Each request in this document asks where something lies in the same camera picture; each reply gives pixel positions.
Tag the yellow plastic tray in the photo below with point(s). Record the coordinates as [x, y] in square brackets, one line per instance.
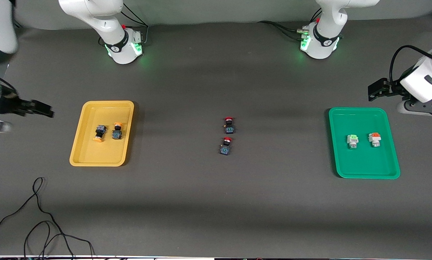
[93, 151]

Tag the yellow mushroom push button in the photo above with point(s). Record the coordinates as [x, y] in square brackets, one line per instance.
[117, 134]
[100, 129]

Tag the green plastic tray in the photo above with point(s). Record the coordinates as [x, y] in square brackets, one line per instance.
[364, 162]

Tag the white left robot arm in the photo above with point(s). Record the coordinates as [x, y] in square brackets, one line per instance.
[324, 47]

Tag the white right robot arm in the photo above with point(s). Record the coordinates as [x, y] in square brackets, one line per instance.
[118, 50]

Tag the green square button white body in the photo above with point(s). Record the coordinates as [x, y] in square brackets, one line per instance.
[353, 139]

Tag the orange square button white body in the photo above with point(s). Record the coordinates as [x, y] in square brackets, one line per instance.
[375, 138]

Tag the red mushroom push button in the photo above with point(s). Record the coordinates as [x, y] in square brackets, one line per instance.
[225, 148]
[229, 128]

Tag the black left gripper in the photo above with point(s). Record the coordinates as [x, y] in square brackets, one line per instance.
[393, 89]

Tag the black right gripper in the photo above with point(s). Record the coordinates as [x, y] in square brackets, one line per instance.
[9, 104]

